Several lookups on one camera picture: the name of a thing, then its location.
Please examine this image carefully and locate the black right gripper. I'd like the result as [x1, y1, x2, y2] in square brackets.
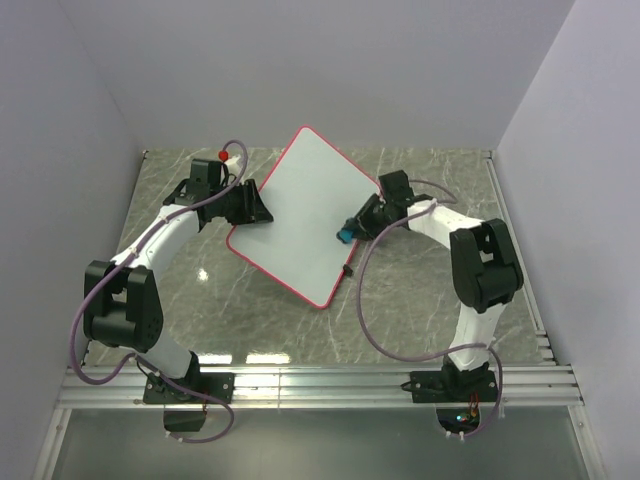
[342, 194, 392, 242]

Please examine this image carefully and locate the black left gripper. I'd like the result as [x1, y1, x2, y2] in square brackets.
[212, 179, 274, 226]

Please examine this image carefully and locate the blue whiteboard eraser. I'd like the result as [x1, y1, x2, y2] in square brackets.
[336, 227, 355, 244]

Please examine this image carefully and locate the pink framed whiteboard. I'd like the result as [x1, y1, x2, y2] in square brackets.
[226, 126, 379, 309]

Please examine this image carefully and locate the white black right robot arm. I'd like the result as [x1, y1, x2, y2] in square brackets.
[336, 194, 524, 401]

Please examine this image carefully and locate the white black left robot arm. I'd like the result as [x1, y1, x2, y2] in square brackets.
[78, 179, 273, 402]

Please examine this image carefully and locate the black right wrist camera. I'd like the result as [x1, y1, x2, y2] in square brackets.
[379, 170, 414, 207]

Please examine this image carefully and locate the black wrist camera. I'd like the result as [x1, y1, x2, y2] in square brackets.
[379, 170, 414, 207]
[189, 159, 223, 197]

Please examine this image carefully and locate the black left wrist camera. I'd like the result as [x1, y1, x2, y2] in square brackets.
[189, 159, 223, 197]

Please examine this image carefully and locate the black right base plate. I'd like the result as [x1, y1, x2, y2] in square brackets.
[400, 371, 499, 404]

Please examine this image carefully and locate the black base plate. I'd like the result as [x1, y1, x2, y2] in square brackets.
[142, 372, 235, 405]
[400, 371, 499, 404]

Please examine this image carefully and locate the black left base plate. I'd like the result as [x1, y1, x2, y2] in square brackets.
[142, 372, 235, 405]

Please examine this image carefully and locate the aluminium right side rail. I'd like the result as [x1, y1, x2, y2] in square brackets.
[482, 150, 558, 365]

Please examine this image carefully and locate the aluminium front rail frame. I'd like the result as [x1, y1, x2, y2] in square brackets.
[34, 363, 606, 479]

